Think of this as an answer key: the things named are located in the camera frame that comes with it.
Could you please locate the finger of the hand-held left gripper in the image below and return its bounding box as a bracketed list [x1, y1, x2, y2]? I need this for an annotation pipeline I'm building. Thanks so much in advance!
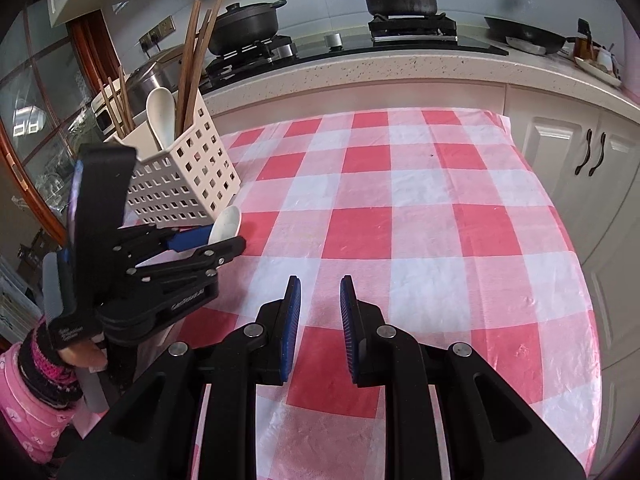
[125, 236, 247, 307]
[117, 224, 213, 266]

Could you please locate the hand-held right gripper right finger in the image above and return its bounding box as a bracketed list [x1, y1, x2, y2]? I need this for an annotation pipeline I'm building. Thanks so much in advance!
[340, 275, 586, 480]

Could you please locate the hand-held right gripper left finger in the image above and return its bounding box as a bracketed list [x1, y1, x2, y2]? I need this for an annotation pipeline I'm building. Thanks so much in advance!
[59, 275, 302, 480]

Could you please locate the white ceramic spoon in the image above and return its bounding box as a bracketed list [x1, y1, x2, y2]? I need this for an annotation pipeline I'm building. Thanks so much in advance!
[145, 87, 177, 152]
[207, 205, 243, 247]

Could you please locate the white perforated utensil basket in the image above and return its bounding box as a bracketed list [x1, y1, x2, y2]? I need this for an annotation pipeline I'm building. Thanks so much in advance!
[102, 87, 242, 226]

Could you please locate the pile of wooden chopsticks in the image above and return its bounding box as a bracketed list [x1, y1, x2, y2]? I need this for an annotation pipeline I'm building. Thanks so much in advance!
[97, 0, 231, 141]

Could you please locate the person's left hand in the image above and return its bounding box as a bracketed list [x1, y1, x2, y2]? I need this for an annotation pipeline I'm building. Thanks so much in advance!
[59, 341, 108, 372]

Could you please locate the white countertop cooker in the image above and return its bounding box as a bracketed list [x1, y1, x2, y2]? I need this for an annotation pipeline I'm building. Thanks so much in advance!
[90, 77, 151, 133]

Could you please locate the silver rice cooker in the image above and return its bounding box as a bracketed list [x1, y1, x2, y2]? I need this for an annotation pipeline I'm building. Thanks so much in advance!
[125, 44, 188, 111]

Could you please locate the red white checkered tablecloth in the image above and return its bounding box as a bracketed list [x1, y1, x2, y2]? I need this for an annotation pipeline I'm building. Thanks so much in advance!
[165, 107, 601, 480]

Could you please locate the wooden framed glass door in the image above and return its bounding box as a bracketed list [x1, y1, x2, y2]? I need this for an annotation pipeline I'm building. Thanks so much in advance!
[0, 5, 121, 246]

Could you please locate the black casserole pot with lid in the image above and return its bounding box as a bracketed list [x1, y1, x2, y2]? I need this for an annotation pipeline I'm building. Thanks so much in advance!
[207, 0, 288, 56]

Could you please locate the speckled kitchen countertop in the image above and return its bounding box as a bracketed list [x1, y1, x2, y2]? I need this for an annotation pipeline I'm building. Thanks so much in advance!
[197, 35, 640, 126]

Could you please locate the black glass gas cooktop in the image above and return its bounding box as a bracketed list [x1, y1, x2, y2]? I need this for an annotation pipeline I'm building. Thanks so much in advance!
[200, 12, 510, 83]

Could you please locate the black frying pan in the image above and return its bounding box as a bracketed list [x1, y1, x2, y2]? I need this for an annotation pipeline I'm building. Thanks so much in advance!
[484, 16, 581, 56]

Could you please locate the plate with food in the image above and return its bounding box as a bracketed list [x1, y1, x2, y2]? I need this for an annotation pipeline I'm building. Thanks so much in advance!
[574, 55, 623, 86]

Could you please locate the brown bottle with black cap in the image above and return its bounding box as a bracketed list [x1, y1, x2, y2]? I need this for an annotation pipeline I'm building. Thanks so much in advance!
[574, 19, 593, 60]

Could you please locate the small white jar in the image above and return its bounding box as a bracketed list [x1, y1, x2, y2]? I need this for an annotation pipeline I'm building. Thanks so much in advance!
[595, 45, 618, 73]

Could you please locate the gold triple wall socket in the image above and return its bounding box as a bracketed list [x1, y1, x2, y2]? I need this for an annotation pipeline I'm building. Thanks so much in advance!
[139, 16, 177, 51]

